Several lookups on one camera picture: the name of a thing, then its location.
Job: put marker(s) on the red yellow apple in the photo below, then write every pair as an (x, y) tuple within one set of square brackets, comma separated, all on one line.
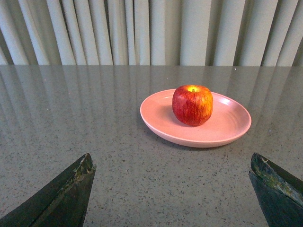
[(192, 104)]

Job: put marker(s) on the pink plate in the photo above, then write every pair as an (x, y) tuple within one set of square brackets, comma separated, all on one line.
[(229, 121)]

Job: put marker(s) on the white pleated curtain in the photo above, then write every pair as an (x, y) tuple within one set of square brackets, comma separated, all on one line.
[(152, 32)]

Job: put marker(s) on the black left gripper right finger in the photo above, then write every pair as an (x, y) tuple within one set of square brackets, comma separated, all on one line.
[(279, 193)]

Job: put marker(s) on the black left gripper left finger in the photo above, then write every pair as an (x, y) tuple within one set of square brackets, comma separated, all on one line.
[(62, 202)]

